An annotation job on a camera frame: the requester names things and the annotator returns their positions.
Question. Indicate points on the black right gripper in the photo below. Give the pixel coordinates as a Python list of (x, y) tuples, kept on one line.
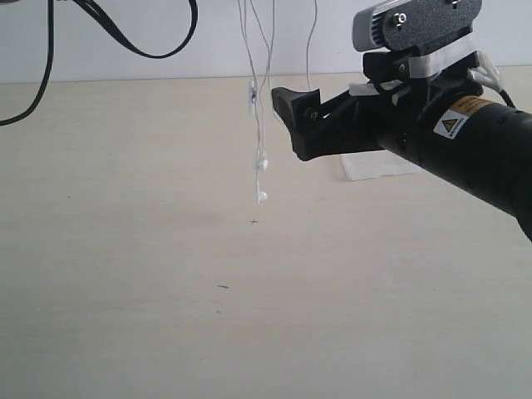
[(401, 117)]

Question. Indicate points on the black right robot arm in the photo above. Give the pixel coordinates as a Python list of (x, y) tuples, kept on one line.
[(442, 124)]

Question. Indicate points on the clear plastic storage case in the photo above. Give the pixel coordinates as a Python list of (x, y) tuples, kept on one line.
[(375, 164)]

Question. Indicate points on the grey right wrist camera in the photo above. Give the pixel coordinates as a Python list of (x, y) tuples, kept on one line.
[(401, 25)]

